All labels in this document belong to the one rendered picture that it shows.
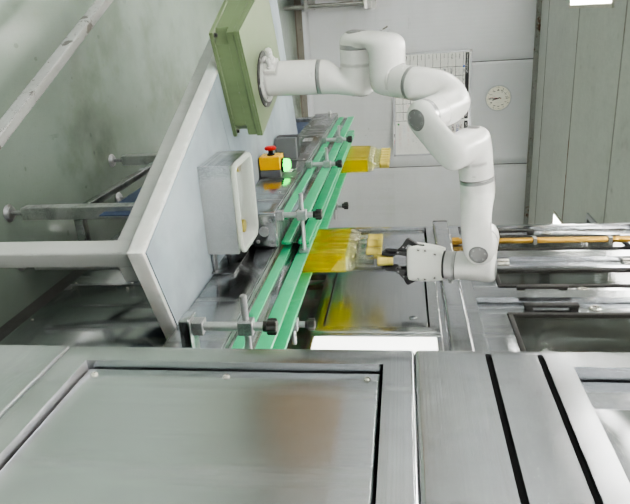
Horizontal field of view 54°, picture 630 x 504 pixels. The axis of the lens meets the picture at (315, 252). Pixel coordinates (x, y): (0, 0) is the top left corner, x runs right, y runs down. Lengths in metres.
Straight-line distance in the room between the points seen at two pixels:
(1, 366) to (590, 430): 0.74
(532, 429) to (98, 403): 0.51
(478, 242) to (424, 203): 6.33
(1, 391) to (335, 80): 1.19
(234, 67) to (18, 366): 1.01
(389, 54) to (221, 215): 0.58
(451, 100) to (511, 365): 0.88
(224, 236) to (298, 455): 0.91
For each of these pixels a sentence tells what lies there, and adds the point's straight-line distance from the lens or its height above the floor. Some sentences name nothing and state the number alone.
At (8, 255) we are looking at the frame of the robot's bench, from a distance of 1.39.
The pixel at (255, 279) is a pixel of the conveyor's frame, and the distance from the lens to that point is 1.50.
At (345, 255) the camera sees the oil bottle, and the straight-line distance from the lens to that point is 1.71.
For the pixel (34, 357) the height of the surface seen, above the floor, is 0.72.
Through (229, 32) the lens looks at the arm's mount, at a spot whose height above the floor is 0.80.
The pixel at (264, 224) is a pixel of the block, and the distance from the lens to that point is 1.68.
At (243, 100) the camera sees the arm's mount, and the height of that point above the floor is 0.80.
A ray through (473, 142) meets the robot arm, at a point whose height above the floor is 1.39.
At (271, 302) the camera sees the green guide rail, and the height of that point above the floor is 0.92.
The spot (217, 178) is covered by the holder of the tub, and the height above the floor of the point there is 0.80.
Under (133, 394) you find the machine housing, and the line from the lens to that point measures 0.83.
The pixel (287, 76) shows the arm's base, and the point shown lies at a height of 0.92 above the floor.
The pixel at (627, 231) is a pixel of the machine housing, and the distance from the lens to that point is 2.57.
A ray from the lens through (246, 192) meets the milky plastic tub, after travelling 1.63.
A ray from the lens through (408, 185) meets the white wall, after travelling 7.81.
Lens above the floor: 1.23
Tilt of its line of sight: 8 degrees down
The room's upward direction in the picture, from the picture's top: 89 degrees clockwise
